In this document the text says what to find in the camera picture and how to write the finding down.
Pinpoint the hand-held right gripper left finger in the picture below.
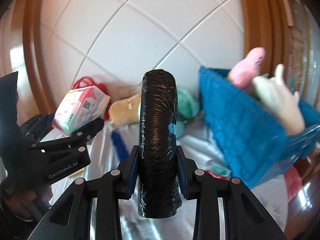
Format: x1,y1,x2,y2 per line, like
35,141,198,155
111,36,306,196
27,145,139,240

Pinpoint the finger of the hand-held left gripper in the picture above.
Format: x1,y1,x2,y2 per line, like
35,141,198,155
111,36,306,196
19,113,57,141
30,117,105,153

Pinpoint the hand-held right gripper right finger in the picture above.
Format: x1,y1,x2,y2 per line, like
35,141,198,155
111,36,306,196
175,145,288,240

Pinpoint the pink and white tissue packet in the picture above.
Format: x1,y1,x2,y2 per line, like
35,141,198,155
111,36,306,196
52,85,111,137

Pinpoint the black garbage bag roll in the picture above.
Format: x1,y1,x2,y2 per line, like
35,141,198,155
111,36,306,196
136,69,183,218

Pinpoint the striped bed sheet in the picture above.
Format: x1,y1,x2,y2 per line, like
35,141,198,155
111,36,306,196
50,115,288,240

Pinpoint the blue fluffy feather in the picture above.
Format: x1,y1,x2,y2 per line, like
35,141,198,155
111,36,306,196
110,129,131,161

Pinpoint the teal and red packet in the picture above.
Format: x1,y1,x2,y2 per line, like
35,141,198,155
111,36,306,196
207,164,232,181

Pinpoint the tan plush toy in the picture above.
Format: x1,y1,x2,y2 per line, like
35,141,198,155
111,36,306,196
109,94,142,125

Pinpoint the red plastic bear handbag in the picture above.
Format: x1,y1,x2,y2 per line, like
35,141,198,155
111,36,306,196
72,77,111,121

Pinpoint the teal plush neck pillow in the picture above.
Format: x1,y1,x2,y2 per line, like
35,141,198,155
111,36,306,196
175,86,200,140

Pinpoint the pink cloth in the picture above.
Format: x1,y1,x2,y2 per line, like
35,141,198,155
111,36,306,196
284,166,305,202

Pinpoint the pink plush toy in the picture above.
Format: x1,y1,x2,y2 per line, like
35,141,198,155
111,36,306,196
229,47,266,92

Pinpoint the white plush toy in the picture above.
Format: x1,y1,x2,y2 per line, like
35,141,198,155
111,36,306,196
252,64,306,136

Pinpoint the beige wall switch plate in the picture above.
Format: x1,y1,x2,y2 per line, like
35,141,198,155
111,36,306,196
117,86,137,98

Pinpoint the wooden headboard frame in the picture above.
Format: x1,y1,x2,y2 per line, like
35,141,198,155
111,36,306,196
21,0,304,180

